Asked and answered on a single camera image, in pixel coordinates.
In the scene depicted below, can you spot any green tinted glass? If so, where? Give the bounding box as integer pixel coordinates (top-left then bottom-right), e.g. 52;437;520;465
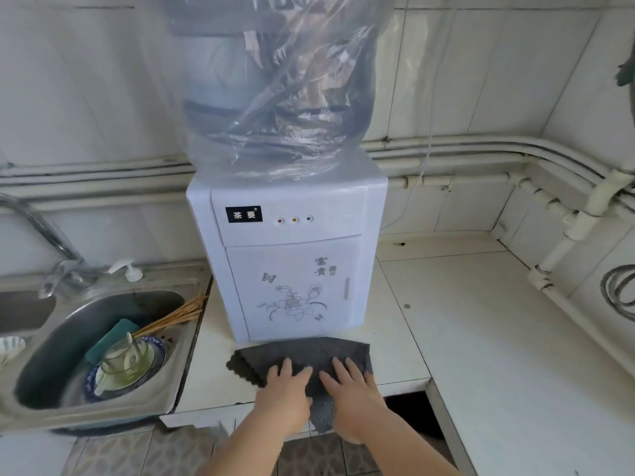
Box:
99;338;157;380

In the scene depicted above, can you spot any thin clear tube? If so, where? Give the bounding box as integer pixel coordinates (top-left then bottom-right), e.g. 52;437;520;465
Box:
379;0;455;231

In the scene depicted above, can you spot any blue patterned bowl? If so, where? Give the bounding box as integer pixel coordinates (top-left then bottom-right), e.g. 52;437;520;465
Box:
81;335;168;403

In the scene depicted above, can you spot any person's left hand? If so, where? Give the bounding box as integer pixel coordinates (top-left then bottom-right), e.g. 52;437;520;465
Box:
251;358;314;436

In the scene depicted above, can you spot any teal green sponge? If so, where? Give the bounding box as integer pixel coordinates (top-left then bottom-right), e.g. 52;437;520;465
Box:
84;318;141;366

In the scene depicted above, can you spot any bundle of wooden chopsticks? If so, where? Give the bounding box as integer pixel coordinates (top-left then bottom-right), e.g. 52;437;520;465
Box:
130;294;210;338

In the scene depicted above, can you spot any person's left forearm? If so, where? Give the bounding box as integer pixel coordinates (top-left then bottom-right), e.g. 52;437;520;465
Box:
196;406;304;476

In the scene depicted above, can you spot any wooden chopstick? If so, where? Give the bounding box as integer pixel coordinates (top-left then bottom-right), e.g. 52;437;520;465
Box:
130;294;210;338

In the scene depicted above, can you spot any green valve handle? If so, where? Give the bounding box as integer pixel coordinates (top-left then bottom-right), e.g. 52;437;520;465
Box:
614;56;635;87

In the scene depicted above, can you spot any white water dispenser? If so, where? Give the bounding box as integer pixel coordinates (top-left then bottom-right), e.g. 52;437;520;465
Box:
187;153;389;344

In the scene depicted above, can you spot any grey coiled cable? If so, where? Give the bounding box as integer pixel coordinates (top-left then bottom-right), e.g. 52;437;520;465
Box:
599;264;635;323

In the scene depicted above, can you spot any chrome faucet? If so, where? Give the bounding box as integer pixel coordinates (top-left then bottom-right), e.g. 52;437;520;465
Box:
0;192;99;299

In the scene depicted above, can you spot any white soap pump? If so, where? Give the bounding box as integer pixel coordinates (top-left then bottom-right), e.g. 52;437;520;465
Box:
106;257;145;284

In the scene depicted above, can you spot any person's right hand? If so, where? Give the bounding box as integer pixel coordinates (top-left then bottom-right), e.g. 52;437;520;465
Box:
319;356;389;446

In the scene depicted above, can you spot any person's right forearm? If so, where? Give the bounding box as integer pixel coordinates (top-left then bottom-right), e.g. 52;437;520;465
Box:
342;416;465;476

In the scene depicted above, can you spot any stainless double sink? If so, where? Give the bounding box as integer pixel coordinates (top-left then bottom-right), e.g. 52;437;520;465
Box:
0;262;214;434

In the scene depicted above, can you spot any group of white wall pipes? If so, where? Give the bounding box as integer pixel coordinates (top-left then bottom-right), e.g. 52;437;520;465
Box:
0;133;635;313

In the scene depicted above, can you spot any blue water bottle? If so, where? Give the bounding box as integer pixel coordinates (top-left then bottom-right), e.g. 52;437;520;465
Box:
158;0;398;183

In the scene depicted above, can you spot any dark grey cloth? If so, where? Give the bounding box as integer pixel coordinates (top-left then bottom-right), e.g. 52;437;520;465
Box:
226;337;374;434

